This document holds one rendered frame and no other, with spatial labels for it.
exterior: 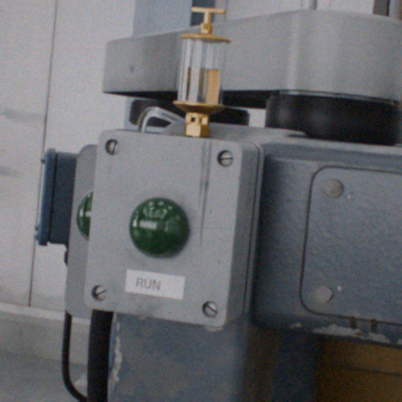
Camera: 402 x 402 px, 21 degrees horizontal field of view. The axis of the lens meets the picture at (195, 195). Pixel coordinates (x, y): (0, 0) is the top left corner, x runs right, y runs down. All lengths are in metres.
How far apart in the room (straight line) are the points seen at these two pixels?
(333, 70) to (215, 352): 0.20
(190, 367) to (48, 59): 5.78
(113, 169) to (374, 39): 0.22
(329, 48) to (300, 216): 0.15
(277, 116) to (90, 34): 5.57
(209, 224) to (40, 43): 5.85
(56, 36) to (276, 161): 5.78
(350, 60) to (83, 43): 5.60
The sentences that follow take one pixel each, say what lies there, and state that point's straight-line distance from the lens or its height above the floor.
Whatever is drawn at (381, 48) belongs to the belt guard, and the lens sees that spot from 0.69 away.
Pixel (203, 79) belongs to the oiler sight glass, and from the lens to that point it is 0.61.
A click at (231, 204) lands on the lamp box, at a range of 0.53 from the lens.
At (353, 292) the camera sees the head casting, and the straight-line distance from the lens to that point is 0.57.
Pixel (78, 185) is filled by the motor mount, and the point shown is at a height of 1.28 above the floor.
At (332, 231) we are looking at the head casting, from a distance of 0.57.
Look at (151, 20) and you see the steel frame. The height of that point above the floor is 1.90.
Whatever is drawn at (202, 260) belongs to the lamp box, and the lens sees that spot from 0.53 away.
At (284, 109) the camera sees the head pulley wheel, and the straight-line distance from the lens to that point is 0.69.
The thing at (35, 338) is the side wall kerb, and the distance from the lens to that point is 6.37.
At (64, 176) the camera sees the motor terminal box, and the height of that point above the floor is 1.28.
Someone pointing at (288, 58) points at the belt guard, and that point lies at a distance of 0.70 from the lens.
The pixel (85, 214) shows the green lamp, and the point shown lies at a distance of 0.56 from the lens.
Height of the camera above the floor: 1.33
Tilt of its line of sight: 3 degrees down
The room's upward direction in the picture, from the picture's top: 6 degrees clockwise
